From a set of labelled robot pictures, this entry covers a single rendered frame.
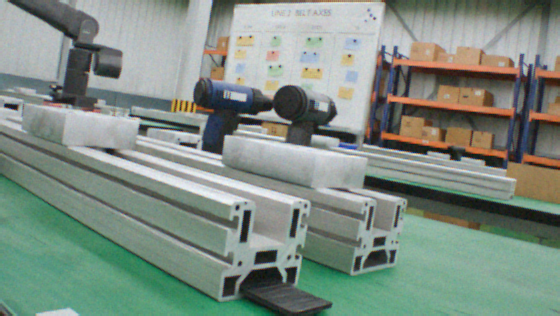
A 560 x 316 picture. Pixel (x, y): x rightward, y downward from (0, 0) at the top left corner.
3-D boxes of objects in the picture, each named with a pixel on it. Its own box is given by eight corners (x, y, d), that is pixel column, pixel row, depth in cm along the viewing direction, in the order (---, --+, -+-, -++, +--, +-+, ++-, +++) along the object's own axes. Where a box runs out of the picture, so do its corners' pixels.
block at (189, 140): (134, 166, 118) (140, 127, 117) (170, 168, 127) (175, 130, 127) (161, 174, 112) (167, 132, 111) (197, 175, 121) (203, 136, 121)
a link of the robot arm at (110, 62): (74, 23, 116) (81, 18, 109) (120, 33, 122) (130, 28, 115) (67, 72, 116) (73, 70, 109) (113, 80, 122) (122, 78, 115)
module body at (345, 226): (53, 158, 108) (58, 121, 107) (93, 161, 115) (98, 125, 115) (350, 276, 55) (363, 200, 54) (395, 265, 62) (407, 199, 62)
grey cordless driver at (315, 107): (249, 210, 85) (269, 81, 84) (304, 204, 102) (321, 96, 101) (288, 221, 81) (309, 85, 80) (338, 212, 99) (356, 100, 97)
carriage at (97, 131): (18, 147, 72) (24, 103, 71) (83, 152, 80) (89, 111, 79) (59, 166, 61) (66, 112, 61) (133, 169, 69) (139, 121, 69)
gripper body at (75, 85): (98, 106, 115) (103, 75, 115) (58, 100, 107) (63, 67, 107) (86, 104, 119) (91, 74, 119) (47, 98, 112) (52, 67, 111)
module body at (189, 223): (-33, 153, 94) (-28, 111, 93) (14, 156, 101) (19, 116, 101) (217, 302, 40) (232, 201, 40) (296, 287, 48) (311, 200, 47)
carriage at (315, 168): (217, 184, 69) (224, 134, 69) (272, 185, 77) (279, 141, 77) (306, 210, 59) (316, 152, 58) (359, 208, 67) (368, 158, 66)
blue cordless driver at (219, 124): (177, 182, 104) (192, 77, 102) (259, 189, 115) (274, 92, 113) (191, 190, 97) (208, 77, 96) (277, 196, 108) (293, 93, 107)
